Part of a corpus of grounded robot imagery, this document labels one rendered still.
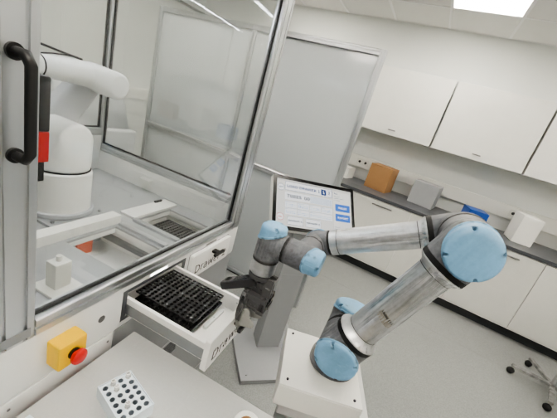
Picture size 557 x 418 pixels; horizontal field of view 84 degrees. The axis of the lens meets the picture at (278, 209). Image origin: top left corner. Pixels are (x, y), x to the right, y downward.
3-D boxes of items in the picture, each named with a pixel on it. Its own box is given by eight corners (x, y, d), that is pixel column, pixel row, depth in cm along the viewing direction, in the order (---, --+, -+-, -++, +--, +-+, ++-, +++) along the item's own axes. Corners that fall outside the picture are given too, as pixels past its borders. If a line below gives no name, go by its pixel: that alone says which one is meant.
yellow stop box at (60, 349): (88, 355, 80) (89, 333, 78) (60, 375, 73) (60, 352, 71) (74, 346, 81) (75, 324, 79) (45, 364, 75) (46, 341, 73)
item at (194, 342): (244, 315, 112) (249, 301, 110) (202, 362, 88) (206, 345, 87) (157, 269, 123) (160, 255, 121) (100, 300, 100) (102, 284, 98)
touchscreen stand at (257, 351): (307, 381, 196) (365, 240, 164) (239, 385, 181) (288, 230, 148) (285, 324, 240) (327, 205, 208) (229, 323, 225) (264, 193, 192)
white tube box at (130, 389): (152, 414, 79) (154, 403, 77) (118, 435, 72) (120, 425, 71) (128, 380, 85) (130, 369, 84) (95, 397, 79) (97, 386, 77)
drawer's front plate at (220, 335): (249, 318, 113) (257, 294, 110) (203, 372, 87) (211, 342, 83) (245, 316, 114) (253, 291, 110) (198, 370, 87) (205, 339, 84)
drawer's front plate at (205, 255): (226, 255, 150) (231, 235, 146) (188, 280, 124) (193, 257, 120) (223, 254, 150) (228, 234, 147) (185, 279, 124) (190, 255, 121)
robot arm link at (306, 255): (332, 245, 88) (297, 230, 91) (322, 258, 78) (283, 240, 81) (323, 269, 90) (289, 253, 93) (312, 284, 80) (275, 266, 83)
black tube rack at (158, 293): (220, 310, 110) (224, 295, 108) (189, 339, 94) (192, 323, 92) (171, 283, 116) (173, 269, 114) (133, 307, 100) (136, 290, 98)
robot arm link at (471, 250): (346, 358, 93) (506, 237, 71) (335, 395, 79) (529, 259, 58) (316, 328, 95) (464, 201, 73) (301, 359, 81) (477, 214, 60)
